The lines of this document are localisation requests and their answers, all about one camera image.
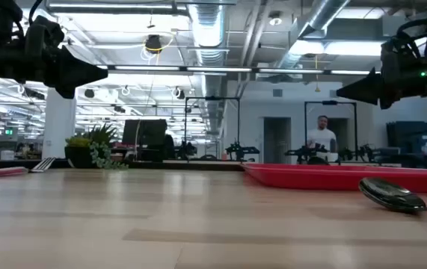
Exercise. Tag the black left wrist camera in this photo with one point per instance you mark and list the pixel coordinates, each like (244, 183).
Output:
(45, 31)

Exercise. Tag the round ceiling smoke detector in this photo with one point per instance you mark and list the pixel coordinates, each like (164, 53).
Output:
(275, 20)

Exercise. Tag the silver ventilation duct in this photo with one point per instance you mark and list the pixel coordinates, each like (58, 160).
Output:
(207, 30)
(325, 15)

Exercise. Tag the silver metal fork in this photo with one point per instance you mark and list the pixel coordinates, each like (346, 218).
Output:
(43, 165)

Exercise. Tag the dark background table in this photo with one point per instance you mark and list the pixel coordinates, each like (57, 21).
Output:
(161, 165)

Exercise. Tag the person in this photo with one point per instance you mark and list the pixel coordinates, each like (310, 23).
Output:
(321, 138)

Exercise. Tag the black metal station frame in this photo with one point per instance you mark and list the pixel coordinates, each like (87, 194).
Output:
(329, 102)
(213, 98)

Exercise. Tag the red plastic tray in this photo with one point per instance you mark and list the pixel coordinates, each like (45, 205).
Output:
(310, 179)

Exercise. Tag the blue storage cabinet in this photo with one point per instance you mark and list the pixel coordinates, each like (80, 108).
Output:
(415, 138)

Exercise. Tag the grey wall vent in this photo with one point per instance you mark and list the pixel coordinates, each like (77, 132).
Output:
(334, 93)
(277, 93)

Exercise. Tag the black planter pot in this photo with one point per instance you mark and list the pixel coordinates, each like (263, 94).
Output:
(77, 157)

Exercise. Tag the yellow-green bushy plant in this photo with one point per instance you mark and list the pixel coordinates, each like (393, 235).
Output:
(77, 142)

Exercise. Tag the overhead light bar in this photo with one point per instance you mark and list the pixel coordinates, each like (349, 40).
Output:
(217, 69)

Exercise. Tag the black computer monitor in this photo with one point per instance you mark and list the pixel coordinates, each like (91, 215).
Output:
(146, 132)

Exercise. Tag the white box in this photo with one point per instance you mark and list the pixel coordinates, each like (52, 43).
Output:
(7, 154)

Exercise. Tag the white building pillar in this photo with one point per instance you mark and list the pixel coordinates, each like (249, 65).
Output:
(59, 127)

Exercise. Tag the black ceiling spotlight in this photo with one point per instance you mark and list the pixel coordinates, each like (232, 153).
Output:
(180, 93)
(89, 93)

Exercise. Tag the green exit sign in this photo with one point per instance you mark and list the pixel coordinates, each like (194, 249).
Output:
(8, 132)

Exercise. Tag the black background robot arm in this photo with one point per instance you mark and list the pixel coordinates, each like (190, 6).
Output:
(241, 151)
(366, 153)
(346, 154)
(304, 153)
(187, 151)

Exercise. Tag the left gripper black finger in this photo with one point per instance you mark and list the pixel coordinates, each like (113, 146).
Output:
(78, 73)
(66, 91)

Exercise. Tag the trailing green succulent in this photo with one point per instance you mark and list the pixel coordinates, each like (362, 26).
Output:
(102, 157)

